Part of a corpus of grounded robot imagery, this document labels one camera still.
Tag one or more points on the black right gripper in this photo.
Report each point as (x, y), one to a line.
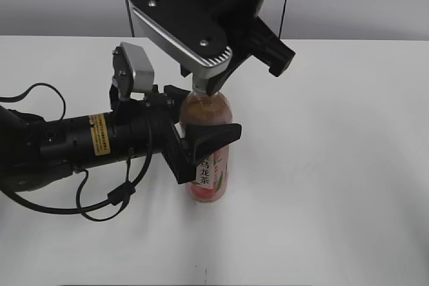
(247, 35)

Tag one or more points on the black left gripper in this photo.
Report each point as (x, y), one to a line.
(146, 127)

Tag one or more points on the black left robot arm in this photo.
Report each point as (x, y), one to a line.
(35, 152)

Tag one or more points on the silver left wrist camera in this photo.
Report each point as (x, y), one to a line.
(133, 71)

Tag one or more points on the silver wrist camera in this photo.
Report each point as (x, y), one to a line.
(186, 33)
(133, 71)

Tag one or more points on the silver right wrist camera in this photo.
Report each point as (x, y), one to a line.
(186, 33)

